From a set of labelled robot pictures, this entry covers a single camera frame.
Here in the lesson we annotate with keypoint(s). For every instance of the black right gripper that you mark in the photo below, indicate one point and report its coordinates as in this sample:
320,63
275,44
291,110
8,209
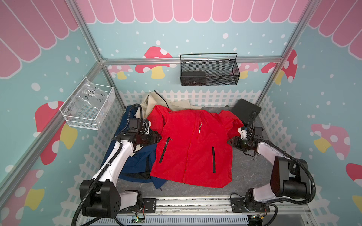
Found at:
236,142

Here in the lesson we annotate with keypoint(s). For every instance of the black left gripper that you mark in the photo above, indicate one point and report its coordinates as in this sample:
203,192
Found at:
153,138

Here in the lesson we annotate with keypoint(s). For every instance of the blue jacket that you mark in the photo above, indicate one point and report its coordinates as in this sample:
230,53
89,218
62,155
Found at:
138,167

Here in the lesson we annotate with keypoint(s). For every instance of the beige jacket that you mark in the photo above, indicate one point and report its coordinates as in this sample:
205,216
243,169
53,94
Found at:
149,101

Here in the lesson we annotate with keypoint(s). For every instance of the red jacket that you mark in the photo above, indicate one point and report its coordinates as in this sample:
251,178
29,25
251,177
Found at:
194,147

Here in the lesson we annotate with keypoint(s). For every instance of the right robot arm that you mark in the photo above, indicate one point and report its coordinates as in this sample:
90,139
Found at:
291,181

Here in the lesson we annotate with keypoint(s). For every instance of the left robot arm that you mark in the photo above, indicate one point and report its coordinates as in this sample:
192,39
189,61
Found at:
99,195

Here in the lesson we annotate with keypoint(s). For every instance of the black plastic tool case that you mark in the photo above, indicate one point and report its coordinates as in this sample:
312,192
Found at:
245,110

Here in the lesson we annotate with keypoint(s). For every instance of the black box in basket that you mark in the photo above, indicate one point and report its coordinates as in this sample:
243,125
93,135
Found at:
193,78

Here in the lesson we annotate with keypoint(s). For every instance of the clear plastic bag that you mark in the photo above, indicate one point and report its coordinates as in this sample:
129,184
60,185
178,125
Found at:
90,99

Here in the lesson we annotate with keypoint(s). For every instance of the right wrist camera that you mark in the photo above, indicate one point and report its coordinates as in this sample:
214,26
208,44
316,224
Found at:
243,133

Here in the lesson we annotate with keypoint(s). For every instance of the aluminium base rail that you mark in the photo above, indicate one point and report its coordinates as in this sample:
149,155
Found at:
209,211

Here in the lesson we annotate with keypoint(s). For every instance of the black wire mesh basket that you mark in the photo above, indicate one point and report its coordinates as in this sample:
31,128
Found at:
217,72

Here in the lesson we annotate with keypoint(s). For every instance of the horizontal aluminium frame bar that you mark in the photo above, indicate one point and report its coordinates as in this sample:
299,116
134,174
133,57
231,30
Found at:
179,60

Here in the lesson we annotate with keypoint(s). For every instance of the aluminium frame post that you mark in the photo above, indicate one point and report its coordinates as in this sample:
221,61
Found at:
100,60

